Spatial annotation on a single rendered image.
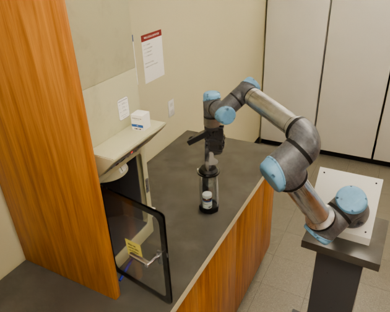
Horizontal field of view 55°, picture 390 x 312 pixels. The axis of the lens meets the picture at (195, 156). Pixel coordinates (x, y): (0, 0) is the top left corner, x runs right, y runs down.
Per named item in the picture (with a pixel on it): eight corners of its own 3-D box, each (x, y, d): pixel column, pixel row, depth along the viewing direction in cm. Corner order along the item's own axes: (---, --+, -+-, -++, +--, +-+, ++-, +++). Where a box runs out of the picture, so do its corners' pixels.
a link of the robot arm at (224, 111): (236, 98, 146) (224, 90, 155) (215, 117, 146) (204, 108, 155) (246, 111, 151) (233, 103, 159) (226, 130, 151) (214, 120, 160)
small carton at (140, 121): (132, 129, 138) (130, 114, 135) (139, 124, 142) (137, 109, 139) (143, 131, 136) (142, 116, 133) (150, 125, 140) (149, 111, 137)
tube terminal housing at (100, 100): (64, 258, 161) (17, 85, 124) (112, 216, 186) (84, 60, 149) (110, 278, 150) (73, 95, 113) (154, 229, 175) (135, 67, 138)
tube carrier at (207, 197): (200, 199, 193) (199, 163, 183) (221, 200, 191) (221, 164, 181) (196, 212, 184) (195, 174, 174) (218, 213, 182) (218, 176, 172)
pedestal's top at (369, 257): (387, 227, 177) (389, 220, 175) (378, 272, 153) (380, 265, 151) (319, 208, 191) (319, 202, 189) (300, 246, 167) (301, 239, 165)
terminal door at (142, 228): (114, 267, 148) (98, 182, 129) (173, 304, 131) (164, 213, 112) (112, 268, 147) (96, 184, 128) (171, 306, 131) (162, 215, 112)
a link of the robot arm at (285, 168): (355, 228, 150) (304, 147, 117) (328, 253, 150) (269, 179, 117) (334, 211, 159) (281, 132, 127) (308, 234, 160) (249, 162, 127)
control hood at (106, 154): (90, 178, 127) (85, 153, 123) (144, 140, 152) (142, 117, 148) (117, 186, 123) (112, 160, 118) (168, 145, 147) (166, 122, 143)
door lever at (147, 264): (139, 249, 128) (138, 243, 127) (160, 260, 123) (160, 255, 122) (128, 258, 125) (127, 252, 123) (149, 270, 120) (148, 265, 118)
